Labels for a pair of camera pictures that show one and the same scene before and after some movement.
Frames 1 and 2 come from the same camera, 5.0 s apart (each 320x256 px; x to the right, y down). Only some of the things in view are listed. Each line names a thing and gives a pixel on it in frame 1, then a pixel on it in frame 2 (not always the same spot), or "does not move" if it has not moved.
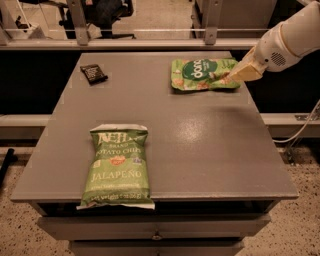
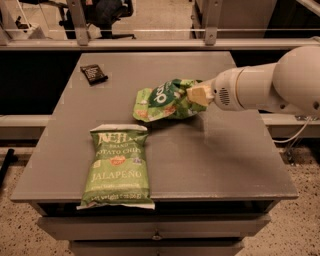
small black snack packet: [93, 74] does not move
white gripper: [271, 50] → [222, 90]
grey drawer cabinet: [215, 171] does not move
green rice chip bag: [203, 74] → [166, 100]
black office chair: [104, 12] does not move
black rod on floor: [9, 158] does not move
